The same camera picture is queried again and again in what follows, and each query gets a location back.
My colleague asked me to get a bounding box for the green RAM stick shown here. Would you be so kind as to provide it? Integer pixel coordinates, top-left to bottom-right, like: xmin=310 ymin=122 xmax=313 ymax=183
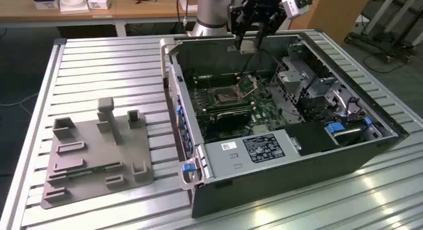
xmin=66 ymin=166 xmax=108 ymax=179
xmin=203 ymin=105 xmax=253 ymax=116

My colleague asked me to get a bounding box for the black drive bay cover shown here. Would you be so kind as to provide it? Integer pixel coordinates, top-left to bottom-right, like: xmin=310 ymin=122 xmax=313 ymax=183
xmin=286 ymin=122 xmax=343 ymax=156

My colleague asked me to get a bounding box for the wheeled equipment stand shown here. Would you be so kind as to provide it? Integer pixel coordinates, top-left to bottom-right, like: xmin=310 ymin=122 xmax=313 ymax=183
xmin=343 ymin=0 xmax=423 ymax=66

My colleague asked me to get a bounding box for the silver power supply unit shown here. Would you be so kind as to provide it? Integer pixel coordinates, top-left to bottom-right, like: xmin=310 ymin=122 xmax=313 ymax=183
xmin=203 ymin=129 xmax=303 ymax=178

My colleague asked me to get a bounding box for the white box with black top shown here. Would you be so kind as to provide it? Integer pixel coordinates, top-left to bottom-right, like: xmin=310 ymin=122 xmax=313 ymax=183
xmin=31 ymin=0 xmax=58 ymax=10

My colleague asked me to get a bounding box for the white labelled box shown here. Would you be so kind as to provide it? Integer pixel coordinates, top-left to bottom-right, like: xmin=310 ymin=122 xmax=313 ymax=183
xmin=87 ymin=0 xmax=112 ymax=10

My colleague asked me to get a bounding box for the black graphics card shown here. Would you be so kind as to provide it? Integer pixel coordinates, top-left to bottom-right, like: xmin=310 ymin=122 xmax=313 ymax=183
xmin=210 ymin=108 xmax=253 ymax=131

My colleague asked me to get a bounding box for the silver CPU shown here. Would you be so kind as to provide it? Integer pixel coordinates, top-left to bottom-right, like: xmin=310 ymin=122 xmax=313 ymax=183
xmin=241 ymin=41 xmax=259 ymax=54

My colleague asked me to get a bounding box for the grey parts rack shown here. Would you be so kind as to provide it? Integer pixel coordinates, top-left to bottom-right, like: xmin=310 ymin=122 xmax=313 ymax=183
xmin=39 ymin=97 xmax=156 ymax=210

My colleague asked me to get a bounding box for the CPU socket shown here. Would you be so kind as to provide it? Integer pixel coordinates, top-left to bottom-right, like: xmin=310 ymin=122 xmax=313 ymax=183
xmin=213 ymin=85 xmax=242 ymax=105

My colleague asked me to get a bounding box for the wooden cabinet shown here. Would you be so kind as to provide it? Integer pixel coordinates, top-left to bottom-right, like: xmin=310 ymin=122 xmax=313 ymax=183
xmin=287 ymin=0 xmax=373 ymax=45

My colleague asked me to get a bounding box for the wooden desk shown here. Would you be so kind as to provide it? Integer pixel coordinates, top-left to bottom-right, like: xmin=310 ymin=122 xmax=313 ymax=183
xmin=0 ymin=0 xmax=301 ymax=38

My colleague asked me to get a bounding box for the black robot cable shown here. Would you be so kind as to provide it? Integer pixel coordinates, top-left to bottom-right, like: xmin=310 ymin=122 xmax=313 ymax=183
xmin=176 ymin=0 xmax=190 ymax=33

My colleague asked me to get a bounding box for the blue disk carrier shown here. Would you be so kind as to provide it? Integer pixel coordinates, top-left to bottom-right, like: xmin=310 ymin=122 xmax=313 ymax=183
xmin=326 ymin=122 xmax=347 ymax=136

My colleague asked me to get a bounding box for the white round holder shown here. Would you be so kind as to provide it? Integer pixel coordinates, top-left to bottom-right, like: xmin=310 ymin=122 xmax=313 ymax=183
xmin=59 ymin=0 xmax=91 ymax=15

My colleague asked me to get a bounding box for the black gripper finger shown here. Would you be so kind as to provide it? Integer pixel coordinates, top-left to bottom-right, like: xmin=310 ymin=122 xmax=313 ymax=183
xmin=227 ymin=2 xmax=253 ymax=51
xmin=254 ymin=8 xmax=287 ymax=52

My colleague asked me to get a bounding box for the green motherboard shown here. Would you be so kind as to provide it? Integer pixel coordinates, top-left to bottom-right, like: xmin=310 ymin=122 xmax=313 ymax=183
xmin=190 ymin=71 xmax=289 ymax=144

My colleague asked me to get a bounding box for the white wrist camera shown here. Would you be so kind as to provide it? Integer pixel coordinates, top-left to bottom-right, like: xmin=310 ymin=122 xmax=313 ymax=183
xmin=282 ymin=0 xmax=314 ymax=19

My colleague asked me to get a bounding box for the grey metal drive cage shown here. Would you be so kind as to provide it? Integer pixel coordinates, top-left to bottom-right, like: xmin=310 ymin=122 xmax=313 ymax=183
xmin=271 ymin=41 xmax=335 ymax=124

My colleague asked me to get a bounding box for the black open PC case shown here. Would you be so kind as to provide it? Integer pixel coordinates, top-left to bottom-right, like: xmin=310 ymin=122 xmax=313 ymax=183
xmin=159 ymin=29 xmax=411 ymax=219

